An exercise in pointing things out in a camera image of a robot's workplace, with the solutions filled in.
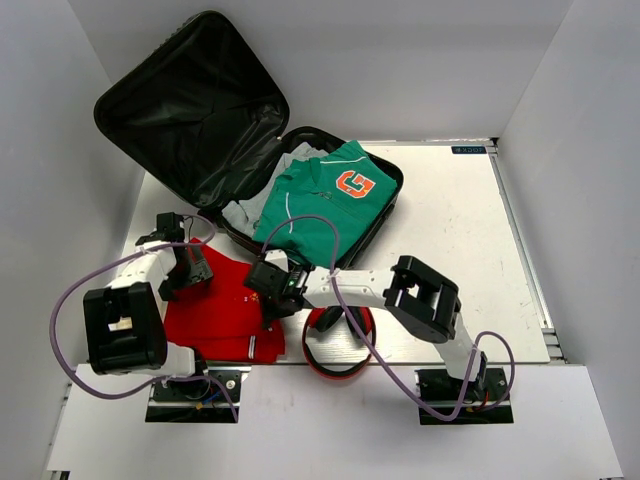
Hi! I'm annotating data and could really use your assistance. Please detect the red black headphones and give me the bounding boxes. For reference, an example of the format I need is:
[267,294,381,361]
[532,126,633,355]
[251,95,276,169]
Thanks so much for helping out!
[301,306,372,380]

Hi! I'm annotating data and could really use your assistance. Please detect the red polo shirt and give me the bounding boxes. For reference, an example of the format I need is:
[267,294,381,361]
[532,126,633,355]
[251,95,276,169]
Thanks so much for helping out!
[164,247,286,364]

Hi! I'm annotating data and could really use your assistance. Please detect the grey zip hoodie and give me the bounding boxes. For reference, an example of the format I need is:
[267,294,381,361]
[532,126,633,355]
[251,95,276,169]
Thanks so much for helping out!
[222,142,328,238]

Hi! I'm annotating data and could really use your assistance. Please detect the green jacket with orange letter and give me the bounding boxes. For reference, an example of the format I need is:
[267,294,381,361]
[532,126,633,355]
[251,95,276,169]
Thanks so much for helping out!
[252,141,398,268]

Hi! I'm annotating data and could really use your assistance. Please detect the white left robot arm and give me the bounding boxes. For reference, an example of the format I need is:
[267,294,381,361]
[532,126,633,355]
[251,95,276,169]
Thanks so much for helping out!
[83,212,214,399]

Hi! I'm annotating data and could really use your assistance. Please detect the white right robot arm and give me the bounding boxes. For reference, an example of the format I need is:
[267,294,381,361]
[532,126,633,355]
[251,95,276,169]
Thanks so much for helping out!
[244,250,488,399]

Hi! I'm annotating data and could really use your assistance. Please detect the black open suitcase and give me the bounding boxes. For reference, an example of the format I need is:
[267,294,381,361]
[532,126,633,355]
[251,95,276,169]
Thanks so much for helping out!
[92,10,405,269]

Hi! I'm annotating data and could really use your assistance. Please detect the blue label sticker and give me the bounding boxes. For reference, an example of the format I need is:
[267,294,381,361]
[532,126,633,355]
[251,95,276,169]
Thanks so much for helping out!
[451,145,487,155]

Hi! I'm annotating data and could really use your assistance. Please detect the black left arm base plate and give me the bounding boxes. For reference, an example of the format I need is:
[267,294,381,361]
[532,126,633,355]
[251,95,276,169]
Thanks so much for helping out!
[145,365,250,424]

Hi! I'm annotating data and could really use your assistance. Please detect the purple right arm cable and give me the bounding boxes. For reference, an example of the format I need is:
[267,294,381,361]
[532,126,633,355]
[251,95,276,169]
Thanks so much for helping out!
[260,214,516,420]

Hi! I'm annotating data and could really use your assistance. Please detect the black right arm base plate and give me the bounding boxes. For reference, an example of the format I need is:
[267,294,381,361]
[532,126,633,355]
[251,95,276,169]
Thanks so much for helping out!
[415,368,514,426]

